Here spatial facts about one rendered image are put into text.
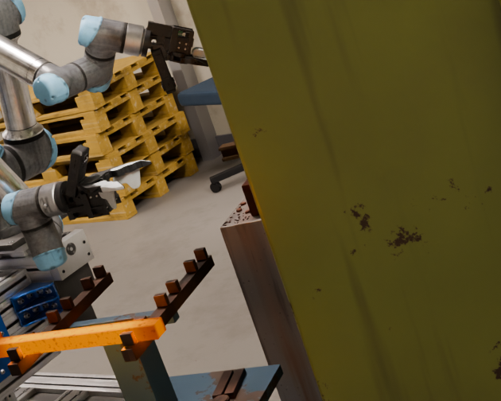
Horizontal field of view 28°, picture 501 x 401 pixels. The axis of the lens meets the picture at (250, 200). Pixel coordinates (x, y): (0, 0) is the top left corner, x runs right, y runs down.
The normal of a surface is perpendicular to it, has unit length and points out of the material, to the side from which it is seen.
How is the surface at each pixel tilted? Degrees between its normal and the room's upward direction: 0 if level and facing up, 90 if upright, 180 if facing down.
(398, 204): 90
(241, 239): 90
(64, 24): 90
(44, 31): 90
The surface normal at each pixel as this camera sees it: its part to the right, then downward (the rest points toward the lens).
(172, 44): 0.11, 0.27
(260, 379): -0.31, -0.91
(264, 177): -0.29, 0.38
